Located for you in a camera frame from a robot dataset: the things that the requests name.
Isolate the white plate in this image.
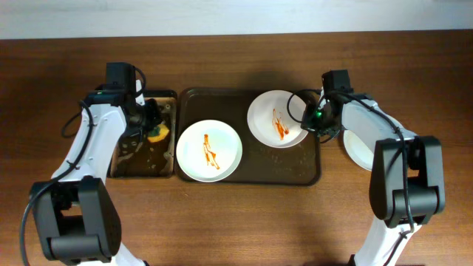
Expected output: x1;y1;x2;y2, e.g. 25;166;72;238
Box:
176;120;242;183
247;90;308;149

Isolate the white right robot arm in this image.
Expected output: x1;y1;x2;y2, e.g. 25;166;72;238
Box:
301;69;446;265

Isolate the grey-white plate with ketchup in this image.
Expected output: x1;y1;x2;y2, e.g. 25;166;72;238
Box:
343;130;374;171

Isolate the black tray with soapy water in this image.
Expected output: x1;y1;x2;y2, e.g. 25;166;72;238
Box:
109;90;177;179

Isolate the dark brown serving tray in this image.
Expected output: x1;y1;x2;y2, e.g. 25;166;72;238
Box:
177;87;321;186

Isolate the yellow green scrub sponge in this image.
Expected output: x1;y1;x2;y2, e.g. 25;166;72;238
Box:
147;124;170;143

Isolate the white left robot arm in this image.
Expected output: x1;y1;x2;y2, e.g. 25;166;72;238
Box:
23;62;161;265

